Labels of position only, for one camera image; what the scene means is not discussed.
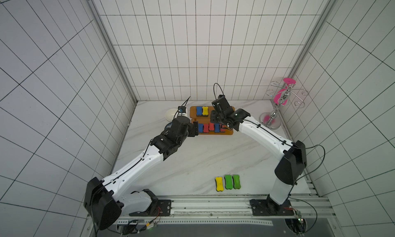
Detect red eraser bottom middle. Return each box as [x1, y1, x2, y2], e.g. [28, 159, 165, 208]
[209, 123, 215, 132]

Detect blue eraser top shelf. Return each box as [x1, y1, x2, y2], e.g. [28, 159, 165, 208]
[196, 106, 203, 117]

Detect blue patterned ceramic bowl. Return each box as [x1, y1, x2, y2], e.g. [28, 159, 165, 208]
[164, 123, 172, 130]

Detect green eraser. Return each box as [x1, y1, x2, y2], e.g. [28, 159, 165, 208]
[224, 175, 234, 190]
[232, 174, 241, 190]

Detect red eraser bottom left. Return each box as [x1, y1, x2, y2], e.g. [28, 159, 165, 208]
[203, 124, 209, 133]

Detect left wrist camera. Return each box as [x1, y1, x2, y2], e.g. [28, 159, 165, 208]
[177, 106, 187, 116]

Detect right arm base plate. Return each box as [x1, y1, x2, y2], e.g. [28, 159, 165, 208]
[250, 199, 295, 216]

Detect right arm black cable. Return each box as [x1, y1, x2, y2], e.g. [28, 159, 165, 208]
[212, 82, 326, 235]

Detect chrome pink cup stand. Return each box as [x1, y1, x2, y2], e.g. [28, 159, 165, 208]
[259, 78, 309, 130]

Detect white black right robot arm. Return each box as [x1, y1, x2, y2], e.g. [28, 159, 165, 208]
[211, 104, 307, 207]

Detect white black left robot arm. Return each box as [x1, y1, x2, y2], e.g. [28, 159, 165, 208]
[83, 116, 199, 231]

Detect aluminium mounting rail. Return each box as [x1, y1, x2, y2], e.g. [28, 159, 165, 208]
[112, 196, 335, 229]

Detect blue eraser bottom right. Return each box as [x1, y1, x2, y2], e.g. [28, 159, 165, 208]
[214, 123, 221, 133]

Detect white ceramic bowl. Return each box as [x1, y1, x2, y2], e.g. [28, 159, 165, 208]
[165, 108, 179, 122]

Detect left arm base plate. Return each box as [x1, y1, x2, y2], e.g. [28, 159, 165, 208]
[128, 200, 172, 217]

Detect yellow eraser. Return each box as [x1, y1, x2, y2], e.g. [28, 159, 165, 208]
[202, 106, 209, 117]
[215, 177, 224, 192]

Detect wooden two-tier shelf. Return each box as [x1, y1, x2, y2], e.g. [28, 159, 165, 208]
[189, 106, 234, 136]

